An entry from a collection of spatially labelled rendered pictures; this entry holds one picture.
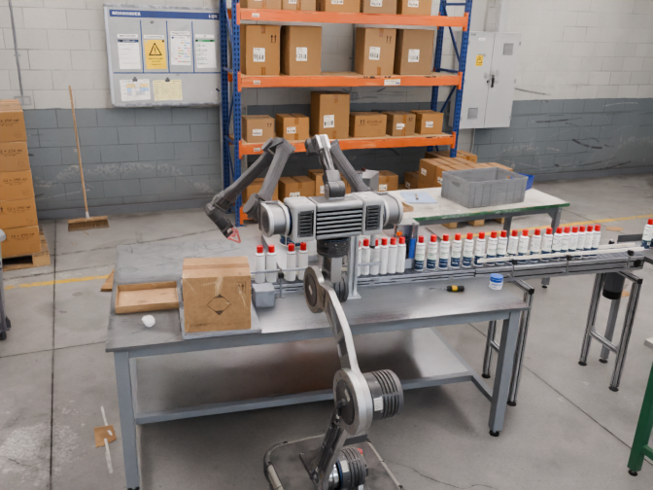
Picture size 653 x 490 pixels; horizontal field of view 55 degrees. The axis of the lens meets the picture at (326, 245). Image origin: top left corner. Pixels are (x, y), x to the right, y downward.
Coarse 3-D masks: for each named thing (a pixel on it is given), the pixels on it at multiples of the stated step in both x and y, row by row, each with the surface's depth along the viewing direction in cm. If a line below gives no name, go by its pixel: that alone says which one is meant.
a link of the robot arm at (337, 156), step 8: (336, 144) 295; (336, 152) 292; (336, 160) 291; (344, 160) 290; (344, 168) 288; (352, 168) 288; (344, 176) 291; (352, 176) 285; (352, 184) 285; (360, 184) 283
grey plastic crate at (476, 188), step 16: (448, 176) 517; (464, 176) 536; (480, 176) 544; (496, 176) 551; (512, 176) 533; (448, 192) 520; (464, 192) 500; (480, 192) 500; (496, 192) 506; (512, 192) 514
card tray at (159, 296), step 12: (120, 288) 324; (132, 288) 325; (144, 288) 327; (156, 288) 329; (168, 288) 330; (120, 300) 314; (132, 300) 314; (144, 300) 315; (156, 300) 315; (168, 300) 316; (120, 312) 301; (132, 312) 303
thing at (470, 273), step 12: (384, 276) 343; (396, 276) 344; (408, 276) 346; (420, 276) 349; (432, 276) 351; (444, 276) 353; (456, 276) 356; (468, 276) 357; (252, 288) 324; (276, 288) 328; (288, 288) 329
